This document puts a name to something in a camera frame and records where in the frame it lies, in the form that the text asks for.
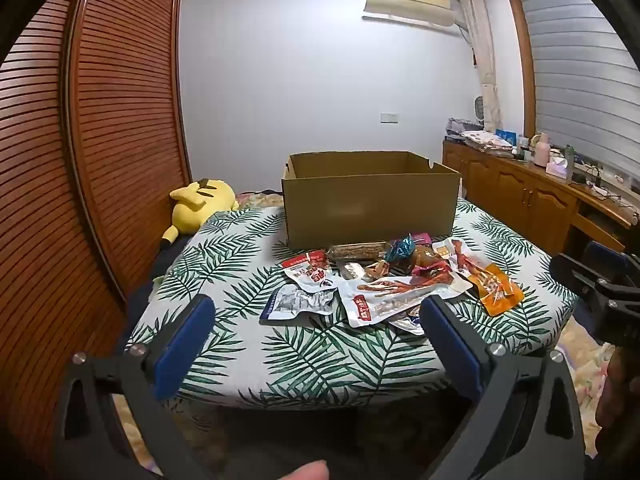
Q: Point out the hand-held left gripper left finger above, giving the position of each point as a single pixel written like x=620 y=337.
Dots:
x=185 y=345

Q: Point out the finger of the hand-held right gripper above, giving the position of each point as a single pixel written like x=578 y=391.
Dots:
x=595 y=280

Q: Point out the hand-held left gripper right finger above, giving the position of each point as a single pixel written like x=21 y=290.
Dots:
x=450 y=345

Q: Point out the orange snack packet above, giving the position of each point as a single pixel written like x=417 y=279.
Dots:
x=497 y=290

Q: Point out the large white chicken feet packet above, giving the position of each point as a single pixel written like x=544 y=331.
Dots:
x=390 y=297

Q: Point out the clear braised chicken packet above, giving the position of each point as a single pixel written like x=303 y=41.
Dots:
x=430 y=257

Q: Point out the grey and white snack packet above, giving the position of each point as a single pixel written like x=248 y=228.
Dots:
x=297 y=304

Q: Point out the clear tray snack bar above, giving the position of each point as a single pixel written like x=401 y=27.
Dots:
x=357 y=250

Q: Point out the red and white snack packet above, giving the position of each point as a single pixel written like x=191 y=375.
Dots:
x=310 y=270

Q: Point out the brown cardboard box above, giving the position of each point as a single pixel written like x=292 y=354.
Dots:
x=370 y=205

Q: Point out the person's right forearm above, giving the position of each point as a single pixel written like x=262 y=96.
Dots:
x=620 y=400

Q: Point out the person's left hand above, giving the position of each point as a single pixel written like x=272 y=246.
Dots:
x=310 y=472

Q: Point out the dark blue cloth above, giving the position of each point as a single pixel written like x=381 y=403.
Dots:
x=160 y=270

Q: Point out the white packet with red claw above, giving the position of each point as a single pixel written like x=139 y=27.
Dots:
x=460 y=255

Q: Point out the small tan snack packet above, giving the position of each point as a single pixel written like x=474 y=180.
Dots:
x=377 y=269

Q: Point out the blue foil snack packet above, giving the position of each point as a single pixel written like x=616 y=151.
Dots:
x=399 y=249

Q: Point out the purple snack packet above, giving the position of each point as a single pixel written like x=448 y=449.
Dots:
x=421 y=238

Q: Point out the wooden cabinet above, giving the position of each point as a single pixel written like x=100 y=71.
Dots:
x=520 y=195

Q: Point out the white tissue box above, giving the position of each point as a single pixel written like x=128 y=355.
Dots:
x=557 y=167

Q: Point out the green bottle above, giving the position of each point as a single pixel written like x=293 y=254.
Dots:
x=569 y=160

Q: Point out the small white snack packet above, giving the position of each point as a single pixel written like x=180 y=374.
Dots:
x=352 y=270

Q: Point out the leaf-print tablecloth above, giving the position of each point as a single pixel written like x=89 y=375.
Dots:
x=310 y=350

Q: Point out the pink kettle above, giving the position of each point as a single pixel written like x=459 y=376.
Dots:
x=541 y=152

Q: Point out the yellow plush toy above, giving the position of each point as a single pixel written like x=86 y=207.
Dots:
x=200 y=205

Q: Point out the floral blanket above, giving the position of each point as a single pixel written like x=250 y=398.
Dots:
x=260 y=200

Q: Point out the folded floral cloth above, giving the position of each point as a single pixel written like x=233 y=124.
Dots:
x=487 y=141

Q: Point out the wooden louvred wardrobe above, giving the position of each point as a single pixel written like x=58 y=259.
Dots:
x=75 y=185

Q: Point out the folded purple striped cloth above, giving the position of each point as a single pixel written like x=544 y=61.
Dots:
x=462 y=126

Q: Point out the small white fan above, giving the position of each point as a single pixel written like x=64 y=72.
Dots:
x=480 y=109

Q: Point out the grey window blind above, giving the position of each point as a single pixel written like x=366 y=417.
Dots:
x=575 y=70

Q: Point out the cream curtain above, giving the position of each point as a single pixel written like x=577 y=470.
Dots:
x=482 y=60

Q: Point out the white wall switch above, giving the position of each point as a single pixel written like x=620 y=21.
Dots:
x=389 y=118

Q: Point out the wall air conditioner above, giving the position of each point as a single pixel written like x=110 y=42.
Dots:
x=407 y=0

